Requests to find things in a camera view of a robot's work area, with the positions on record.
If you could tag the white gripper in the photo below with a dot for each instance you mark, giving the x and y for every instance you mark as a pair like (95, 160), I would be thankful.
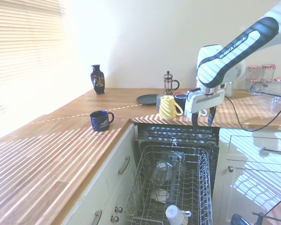
(206, 102)

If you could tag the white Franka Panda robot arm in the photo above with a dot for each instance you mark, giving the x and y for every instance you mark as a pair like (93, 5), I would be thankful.
(236, 47)

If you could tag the plain navy mug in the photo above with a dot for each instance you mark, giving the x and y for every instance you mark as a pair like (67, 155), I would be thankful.
(180, 102)

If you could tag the dishwasher cutlery tray rack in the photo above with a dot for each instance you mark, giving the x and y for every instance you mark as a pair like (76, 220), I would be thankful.
(178, 134)

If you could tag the yellow ribbed mug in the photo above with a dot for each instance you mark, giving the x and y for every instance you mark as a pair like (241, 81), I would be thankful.
(167, 107)

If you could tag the grey mug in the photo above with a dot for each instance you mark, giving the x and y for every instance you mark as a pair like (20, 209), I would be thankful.
(158, 102)

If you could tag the blue mug with white print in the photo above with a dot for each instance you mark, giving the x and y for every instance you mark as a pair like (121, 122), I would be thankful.
(100, 121)

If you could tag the built-in dishwasher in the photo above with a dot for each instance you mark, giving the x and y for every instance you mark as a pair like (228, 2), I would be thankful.
(215, 154)

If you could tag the glass french press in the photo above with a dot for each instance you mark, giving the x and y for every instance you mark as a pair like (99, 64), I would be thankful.
(169, 82)

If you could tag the round metal cabinet knob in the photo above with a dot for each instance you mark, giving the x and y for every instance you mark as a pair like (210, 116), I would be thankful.
(114, 219)
(230, 168)
(118, 209)

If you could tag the dark round plate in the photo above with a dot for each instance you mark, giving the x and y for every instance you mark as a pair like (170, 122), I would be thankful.
(146, 99)

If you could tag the clear drinking glass with label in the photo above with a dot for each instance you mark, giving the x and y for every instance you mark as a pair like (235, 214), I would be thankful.
(161, 172)

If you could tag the white dish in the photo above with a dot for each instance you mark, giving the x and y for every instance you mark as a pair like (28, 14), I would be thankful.
(160, 195)

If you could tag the dark blue curved plastic piece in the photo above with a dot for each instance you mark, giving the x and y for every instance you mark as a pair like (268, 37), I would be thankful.
(238, 220)

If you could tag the dark blue painted vase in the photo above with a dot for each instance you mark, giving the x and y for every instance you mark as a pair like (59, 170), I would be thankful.
(98, 79)

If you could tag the black clamp stand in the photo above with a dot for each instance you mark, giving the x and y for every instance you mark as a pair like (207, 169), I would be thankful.
(260, 216)

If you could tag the cream window blind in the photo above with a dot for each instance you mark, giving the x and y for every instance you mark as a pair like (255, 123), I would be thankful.
(25, 47)

